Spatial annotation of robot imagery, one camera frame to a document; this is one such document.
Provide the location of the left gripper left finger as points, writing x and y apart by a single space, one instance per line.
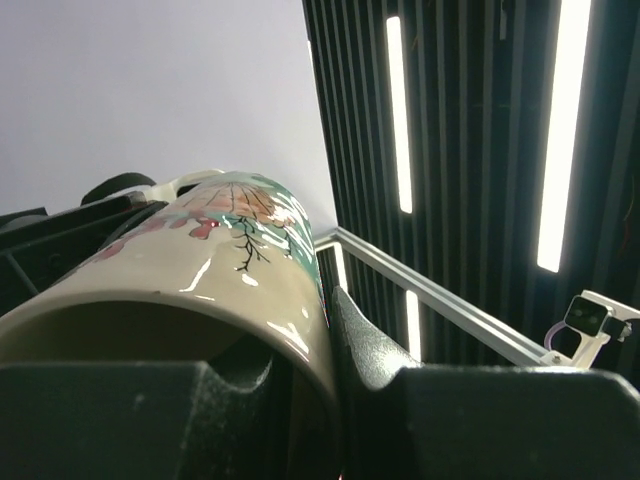
140 420

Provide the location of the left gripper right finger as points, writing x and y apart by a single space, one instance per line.
403 419

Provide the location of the beige floral mug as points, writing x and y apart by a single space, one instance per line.
228 267

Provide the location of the ceiling light strip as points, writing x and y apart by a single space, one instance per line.
399 112
572 36

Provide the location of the aluminium frame beam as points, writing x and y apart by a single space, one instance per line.
493 333

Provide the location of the top external camera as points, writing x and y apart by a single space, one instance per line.
597 320

